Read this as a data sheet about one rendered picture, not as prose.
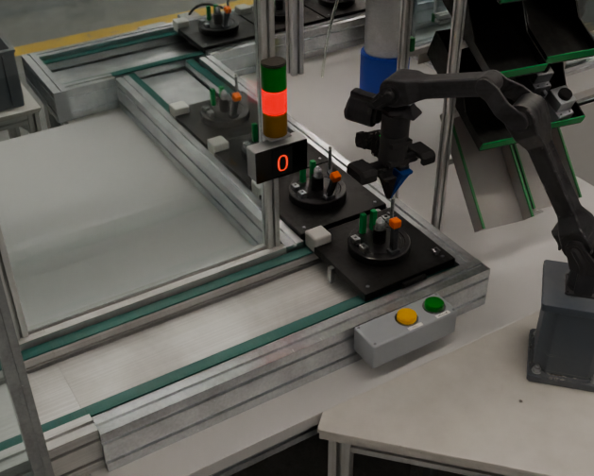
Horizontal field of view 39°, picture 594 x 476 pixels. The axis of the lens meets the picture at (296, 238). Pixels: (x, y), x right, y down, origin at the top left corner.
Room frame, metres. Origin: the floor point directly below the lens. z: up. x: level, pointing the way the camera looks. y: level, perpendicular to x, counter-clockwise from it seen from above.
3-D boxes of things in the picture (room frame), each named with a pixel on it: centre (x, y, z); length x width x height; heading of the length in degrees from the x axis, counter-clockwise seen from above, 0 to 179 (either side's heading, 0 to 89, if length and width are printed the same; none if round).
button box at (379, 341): (1.29, -0.22, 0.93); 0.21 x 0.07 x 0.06; 121
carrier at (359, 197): (1.74, -0.05, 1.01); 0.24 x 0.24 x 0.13; 31
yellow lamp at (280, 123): (1.52, 0.04, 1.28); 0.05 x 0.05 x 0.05
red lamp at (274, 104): (1.52, 0.04, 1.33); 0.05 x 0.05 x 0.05
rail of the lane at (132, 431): (1.24, -0.02, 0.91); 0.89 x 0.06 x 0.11; 121
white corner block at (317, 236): (1.55, -0.05, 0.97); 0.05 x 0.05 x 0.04; 31
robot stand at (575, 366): (1.26, -0.55, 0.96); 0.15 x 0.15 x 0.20; 75
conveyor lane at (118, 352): (1.38, 0.09, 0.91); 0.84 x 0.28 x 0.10; 121
